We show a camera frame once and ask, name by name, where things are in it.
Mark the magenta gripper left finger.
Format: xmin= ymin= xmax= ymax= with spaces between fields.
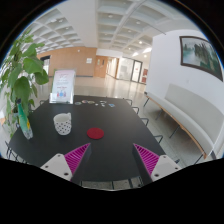
xmin=41 ymin=143 xmax=91 ymax=184

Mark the black chair right far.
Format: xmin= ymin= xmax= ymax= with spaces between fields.
xmin=132 ymin=106 xmax=140 ymax=114

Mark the white polka dot pitcher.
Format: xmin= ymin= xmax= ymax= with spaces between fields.
xmin=53 ymin=113 xmax=72 ymax=135

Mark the pink white sign stand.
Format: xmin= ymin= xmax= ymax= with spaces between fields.
xmin=49 ymin=69 xmax=75 ymax=104

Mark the large green leafy plant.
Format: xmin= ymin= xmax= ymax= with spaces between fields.
xmin=0 ymin=30 xmax=49 ymax=136

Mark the red round coaster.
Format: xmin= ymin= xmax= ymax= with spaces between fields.
xmin=87 ymin=128 xmax=104 ymax=140

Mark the framed landscape painting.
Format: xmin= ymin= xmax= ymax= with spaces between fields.
xmin=179 ymin=36 xmax=223 ymax=80

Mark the black chair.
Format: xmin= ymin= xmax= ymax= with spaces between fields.
xmin=132 ymin=106 xmax=140 ymax=114
xmin=154 ymin=135 xmax=163 ymax=144
xmin=140 ymin=118 xmax=149 ymax=126

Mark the green plastic bottle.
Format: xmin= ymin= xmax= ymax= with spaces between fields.
xmin=17 ymin=99 xmax=33 ymax=140

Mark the black chair right near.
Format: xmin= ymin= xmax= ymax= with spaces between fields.
xmin=154 ymin=135 xmax=163 ymax=144

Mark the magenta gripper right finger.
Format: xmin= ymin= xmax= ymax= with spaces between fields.
xmin=133 ymin=144 xmax=181 ymax=182

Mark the long white bench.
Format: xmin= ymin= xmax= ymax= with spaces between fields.
xmin=147 ymin=84 xmax=224 ymax=157

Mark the black chair right middle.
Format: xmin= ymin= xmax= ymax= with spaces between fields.
xmin=140 ymin=118 xmax=149 ymax=126

